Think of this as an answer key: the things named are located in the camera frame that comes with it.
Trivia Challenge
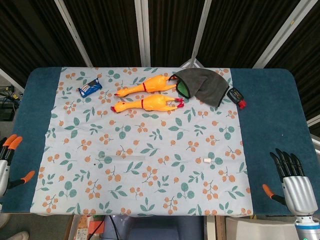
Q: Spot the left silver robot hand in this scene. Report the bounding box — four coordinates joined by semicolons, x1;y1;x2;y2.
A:
0;134;36;198

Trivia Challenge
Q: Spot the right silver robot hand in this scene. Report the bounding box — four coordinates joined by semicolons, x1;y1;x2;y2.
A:
262;148;320;216

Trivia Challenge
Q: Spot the clear plastic tube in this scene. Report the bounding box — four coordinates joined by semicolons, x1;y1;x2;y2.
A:
103;155;148;161

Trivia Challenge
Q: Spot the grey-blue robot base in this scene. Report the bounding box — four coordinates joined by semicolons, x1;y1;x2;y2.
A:
103;215;205;240

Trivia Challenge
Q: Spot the light shoe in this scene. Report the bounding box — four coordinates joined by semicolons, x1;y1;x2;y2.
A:
9;230;30;240

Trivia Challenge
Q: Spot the blue table mat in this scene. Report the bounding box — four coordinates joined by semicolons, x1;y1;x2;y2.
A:
0;66;317;219

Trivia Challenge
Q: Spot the cardboard box with items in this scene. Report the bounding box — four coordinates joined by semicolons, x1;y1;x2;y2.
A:
68;215;106;240

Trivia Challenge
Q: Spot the black device red cap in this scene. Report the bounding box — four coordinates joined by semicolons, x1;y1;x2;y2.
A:
226;87;248;110

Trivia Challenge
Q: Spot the blue snack packet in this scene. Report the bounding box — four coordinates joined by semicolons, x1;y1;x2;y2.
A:
78;77;103;98

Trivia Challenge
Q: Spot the grey pouch green lining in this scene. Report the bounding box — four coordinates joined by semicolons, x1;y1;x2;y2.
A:
168;68;230;108

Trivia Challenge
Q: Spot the floral print tablecloth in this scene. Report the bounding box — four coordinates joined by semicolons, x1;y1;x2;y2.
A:
29;66;255;217

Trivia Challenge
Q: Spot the yellow rubber chicken toy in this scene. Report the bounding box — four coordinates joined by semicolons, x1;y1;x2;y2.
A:
110;94;185;113
114;74;178;98

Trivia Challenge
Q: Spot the black equipment with cables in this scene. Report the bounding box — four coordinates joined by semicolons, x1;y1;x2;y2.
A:
0;84;24;121

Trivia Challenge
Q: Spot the black folding screen white frame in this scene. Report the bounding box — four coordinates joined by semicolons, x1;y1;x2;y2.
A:
0;0;320;130

